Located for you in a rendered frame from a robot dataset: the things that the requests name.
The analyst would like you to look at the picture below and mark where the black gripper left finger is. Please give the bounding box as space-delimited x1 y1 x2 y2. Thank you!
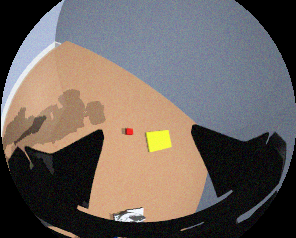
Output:
25 129 104 209

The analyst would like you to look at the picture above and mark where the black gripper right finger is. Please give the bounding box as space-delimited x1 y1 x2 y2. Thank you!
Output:
192 124 269 197

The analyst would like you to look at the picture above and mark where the yellow flat square plate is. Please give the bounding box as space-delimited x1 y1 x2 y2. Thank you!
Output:
147 130 172 153

